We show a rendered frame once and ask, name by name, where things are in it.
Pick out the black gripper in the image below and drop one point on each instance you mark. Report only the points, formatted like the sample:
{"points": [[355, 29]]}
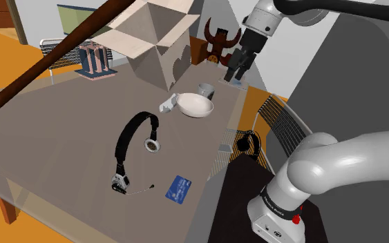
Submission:
{"points": [[253, 39]]}

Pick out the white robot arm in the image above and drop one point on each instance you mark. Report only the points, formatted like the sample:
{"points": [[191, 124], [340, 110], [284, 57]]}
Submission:
{"points": [[332, 165]]}

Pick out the brown horned figure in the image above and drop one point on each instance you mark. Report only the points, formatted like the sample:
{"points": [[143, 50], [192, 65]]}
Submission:
{"points": [[218, 43]]}

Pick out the orange wooden box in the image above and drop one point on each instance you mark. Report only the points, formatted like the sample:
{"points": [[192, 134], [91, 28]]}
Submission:
{"points": [[197, 50]]}

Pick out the grey cup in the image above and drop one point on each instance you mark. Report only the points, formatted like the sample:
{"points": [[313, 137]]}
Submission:
{"points": [[205, 90]]}

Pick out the white bowl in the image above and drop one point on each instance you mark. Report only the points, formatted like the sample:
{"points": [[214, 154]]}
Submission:
{"points": [[194, 105]]}

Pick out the black headphones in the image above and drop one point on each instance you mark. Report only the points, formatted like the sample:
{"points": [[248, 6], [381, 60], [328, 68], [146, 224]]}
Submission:
{"points": [[244, 144]]}

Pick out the small white crumpled object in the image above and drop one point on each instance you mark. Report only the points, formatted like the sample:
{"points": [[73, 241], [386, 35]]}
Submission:
{"points": [[168, 104]]}

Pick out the open beige cardboard box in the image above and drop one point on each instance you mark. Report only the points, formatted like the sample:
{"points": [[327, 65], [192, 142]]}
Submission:
{"points": [[153, 40]]}

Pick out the dark robot stand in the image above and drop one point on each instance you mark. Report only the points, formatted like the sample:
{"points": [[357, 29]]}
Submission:
{"points": [[238, 202]]}

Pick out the black headset with microphone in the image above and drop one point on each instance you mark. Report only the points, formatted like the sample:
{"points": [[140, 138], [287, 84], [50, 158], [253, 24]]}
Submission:
{"points": [[124, 141]]}

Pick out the blue card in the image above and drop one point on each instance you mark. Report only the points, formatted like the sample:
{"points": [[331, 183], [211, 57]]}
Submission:
{"points": [[178, 189]]}

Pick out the pink and blue rack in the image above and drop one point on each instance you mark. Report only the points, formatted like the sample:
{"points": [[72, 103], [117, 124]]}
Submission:
{"points": [[95, 62]]}

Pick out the grey wooden table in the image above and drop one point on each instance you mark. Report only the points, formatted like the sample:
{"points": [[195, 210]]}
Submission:
{"points": [[62, 134]]}

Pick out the dark brown wooden beam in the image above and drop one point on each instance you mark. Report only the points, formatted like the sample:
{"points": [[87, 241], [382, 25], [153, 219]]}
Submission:
{"points": [[46, 64]]}

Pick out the green wall picture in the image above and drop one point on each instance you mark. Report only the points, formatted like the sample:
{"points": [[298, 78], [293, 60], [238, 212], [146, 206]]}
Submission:
{"points": [[73, 18]]}

